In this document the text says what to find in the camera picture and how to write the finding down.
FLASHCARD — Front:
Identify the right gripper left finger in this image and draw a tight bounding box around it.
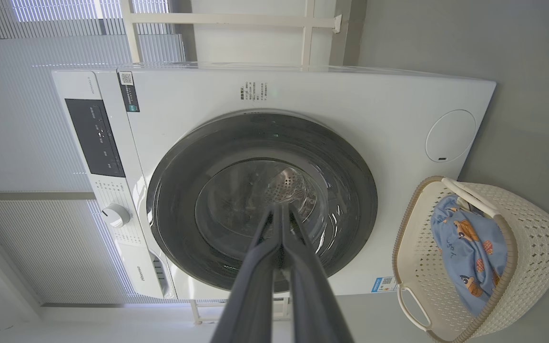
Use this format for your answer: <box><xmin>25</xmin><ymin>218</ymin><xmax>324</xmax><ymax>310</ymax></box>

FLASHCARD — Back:
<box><xmin>210</xmin><ymin>205</ymin><xmax>288</xmax><ymax>343</ymax></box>

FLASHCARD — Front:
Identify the blue bear-print garment white lining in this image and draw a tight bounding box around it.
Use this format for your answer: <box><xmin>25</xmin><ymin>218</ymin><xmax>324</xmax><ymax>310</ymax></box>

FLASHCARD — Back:
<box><xmin>430</xmin><ymin>194</ymin><xmax>508</xmax><ymax>317</ymax></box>

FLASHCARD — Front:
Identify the stainless steel washing machine drum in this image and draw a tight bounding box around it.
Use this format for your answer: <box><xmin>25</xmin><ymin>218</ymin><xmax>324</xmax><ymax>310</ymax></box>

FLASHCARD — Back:
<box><xmin>236</xmin><ymin>164</ymin><xmax>325</xmax><ymax>224</ymax></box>

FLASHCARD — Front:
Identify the white washing machine dial knob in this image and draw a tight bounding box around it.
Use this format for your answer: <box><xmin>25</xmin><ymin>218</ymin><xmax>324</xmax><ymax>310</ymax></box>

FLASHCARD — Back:
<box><xmin>101</xmin><ymin>204</ymin><xmax>131</xmax><ymax>228</ymax></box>

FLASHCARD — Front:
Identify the blue energy label sticker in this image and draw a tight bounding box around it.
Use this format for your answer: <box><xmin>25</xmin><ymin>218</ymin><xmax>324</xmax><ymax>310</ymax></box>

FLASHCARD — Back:
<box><xmin>371</xmin><ymin>276</ymin><xmax>397</xmax><ymax>293</ymax></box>

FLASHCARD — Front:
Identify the white front-load washing machine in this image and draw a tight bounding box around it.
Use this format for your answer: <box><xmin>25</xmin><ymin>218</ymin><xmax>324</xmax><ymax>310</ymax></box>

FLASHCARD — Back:
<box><xmin>51</xmin><ymin>62</ymin><xmax>497</xmax><ymax>302</ymax></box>

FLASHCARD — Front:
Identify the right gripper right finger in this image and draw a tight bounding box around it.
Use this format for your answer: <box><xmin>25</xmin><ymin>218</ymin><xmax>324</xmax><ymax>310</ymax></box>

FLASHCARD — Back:
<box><xmin>284</xmin><ymin>204</ymin><xmax>354</xmax><ymax>343</ymax></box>

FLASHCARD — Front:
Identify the dark washing machine door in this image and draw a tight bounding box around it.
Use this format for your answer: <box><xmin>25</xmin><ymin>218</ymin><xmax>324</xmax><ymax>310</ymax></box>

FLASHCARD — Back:
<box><xmin>146</xmin><ymin>111</ymin><xmax>378</xmax><ymax>292</ymax></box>

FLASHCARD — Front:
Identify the cream metal railing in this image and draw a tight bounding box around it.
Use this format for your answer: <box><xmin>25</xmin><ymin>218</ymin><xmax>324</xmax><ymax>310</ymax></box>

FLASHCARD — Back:
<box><xmin>120</xmin><ymin>0</ymin><xmax>343</xmax><ymax>325</ymax></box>

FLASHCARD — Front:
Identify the dark washing machine display panel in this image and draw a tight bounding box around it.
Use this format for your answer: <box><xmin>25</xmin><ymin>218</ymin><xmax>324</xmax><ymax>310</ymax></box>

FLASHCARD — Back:
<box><xmin>65</xmin><ymin>99</ymin><xmax>126</xmax><ymax>178</ymax></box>

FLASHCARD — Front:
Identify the cream perforated laundry basket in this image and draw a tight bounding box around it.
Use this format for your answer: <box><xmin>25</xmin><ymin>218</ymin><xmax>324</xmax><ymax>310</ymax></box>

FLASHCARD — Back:
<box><xmin>392</xmin><ymin>176</ymin><xmax>549</xmax><ymax>343</ymax></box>

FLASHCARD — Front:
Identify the round white filter cover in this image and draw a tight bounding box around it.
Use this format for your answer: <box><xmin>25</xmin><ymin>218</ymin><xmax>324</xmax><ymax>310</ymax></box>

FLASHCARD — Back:
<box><xmin>426</xmin><ymin>110</ymin><xmax>476</xmax><ymax>162</ymax></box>

